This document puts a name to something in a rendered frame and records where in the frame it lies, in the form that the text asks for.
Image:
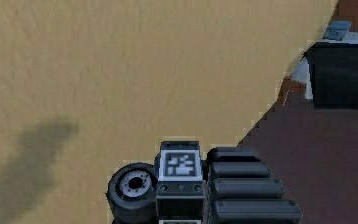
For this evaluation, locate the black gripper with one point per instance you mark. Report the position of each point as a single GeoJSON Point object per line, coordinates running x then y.
{"type": "Point", "coordinates": [133, 190]}

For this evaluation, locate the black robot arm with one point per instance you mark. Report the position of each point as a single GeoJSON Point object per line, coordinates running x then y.
{"type": "Point", "coordinates": [240, 193]}

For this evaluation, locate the black cabinet with pale top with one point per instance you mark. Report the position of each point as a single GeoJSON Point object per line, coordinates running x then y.
{"type": "Point", "coordinates": [343, 76]}

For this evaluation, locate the small grey-blue box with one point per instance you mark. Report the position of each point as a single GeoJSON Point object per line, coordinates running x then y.
{"type": "Point", "coordinates": [337, 30]}

